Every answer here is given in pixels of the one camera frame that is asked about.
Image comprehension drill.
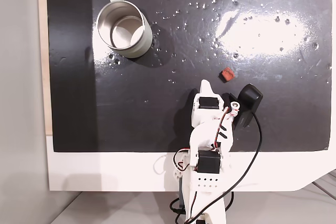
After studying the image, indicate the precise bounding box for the metal wire rack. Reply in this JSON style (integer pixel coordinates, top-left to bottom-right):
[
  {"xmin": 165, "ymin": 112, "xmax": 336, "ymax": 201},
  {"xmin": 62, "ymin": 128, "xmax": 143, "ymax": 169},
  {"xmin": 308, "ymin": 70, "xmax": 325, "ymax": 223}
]
[{"xmin": 311, "ymin": 169, "xmax": 336, "ymax": 201}]

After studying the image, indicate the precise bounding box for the pale green steel mug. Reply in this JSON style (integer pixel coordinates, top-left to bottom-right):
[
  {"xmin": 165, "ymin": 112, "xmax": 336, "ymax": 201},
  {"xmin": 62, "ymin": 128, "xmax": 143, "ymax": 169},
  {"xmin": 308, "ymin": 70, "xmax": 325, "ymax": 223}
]
[{"xmin": 96, "ymin": 0, "xmax": 153, "ymax": 59}]

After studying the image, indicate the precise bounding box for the black base cable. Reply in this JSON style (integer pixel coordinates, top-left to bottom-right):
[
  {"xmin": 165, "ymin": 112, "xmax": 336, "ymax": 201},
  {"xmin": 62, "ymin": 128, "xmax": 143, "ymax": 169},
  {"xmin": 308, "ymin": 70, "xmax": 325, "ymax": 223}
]
[{"xmin": 169, "ymin": 191, "xmax": 235, "ymax": 218}]

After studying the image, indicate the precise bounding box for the pale wooden board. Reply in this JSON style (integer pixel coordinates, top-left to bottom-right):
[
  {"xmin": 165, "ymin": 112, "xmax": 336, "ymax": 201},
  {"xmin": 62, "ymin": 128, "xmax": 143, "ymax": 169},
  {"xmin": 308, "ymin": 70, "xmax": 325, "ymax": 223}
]
[{"xmin": 37, "ymin": 0, "xmax": 55, "ymax": 136}]

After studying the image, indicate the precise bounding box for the grey table clamp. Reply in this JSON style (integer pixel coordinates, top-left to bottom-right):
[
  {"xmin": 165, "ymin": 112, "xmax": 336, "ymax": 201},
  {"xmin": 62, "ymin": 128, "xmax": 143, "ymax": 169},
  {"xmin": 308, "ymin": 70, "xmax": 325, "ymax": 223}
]
[{"xmin": 178, "ymin": 175, "xmax": 185, "ymax": 210}]

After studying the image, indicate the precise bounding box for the black camera cable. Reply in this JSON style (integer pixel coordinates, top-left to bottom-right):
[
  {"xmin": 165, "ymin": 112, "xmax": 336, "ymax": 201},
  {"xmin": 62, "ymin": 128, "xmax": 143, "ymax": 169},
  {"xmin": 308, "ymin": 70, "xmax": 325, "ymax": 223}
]
[{"xmin": 174, "ymin": 112, "xmax": 263, "ymax": 224}]

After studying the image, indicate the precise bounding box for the red white black servo wire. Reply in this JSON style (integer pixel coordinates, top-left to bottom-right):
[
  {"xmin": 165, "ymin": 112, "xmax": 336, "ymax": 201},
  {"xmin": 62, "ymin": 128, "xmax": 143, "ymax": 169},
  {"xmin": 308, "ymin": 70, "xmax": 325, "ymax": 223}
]
[
  {"xmin": 214, "ymin": 107, "xmax": 233, "ymax": 151},
  {"xmin": 172, "ymin": 149, "xmax": 191, "ymax": 172}
]

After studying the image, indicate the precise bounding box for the black oval camera box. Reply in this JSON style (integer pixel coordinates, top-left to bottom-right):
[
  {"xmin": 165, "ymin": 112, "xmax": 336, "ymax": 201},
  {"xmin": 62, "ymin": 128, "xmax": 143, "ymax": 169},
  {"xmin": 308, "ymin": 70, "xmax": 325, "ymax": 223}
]
[{"xmin": 230, "ymin": 83, "xmax": 264, "ymax": 130}]

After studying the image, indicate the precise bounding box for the small red cube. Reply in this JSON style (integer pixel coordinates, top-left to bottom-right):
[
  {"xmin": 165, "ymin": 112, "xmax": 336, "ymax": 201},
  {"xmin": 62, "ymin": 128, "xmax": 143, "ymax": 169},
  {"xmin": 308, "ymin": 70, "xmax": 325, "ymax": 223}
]
[{"xmin": 219, "ymin": 68, "xmax": 235, "ymax": 83}]

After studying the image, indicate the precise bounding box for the black table mat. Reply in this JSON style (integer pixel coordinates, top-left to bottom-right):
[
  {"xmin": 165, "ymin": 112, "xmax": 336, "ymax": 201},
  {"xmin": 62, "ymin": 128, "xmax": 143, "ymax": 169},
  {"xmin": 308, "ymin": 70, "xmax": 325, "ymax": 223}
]
[{"xmin": 46, "ymin": 0, "xmax": 333, "ymax": 153}]

